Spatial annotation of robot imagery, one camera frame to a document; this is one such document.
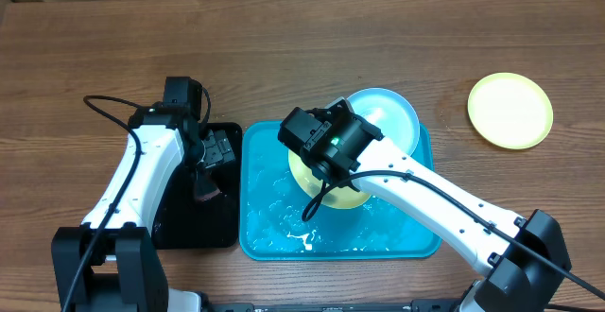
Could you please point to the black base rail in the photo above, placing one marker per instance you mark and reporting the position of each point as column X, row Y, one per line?
column 419, row 305

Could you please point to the teal plastic tray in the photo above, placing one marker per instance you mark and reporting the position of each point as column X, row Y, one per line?
column 271, row 206

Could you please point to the light blue plate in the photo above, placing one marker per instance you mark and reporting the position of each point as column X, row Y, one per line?
column 391, row 113

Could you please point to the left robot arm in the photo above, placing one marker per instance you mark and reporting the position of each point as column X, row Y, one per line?
column 109, row 261

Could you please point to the dark sponge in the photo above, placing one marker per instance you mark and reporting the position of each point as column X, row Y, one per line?
column 204, row 187

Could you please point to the black plastic tray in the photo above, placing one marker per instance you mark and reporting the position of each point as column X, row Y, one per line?
column 184, row 223

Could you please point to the yellow-green plate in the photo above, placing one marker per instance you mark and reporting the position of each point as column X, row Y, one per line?
column 338, row 198
column 510, row 111

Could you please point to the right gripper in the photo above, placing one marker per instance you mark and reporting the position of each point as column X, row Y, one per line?
column 346, row 176

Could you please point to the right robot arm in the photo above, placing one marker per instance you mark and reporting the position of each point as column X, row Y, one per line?
column 522, row 261

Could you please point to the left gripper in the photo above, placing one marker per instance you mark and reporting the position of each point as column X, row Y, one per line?
column 220, row 148

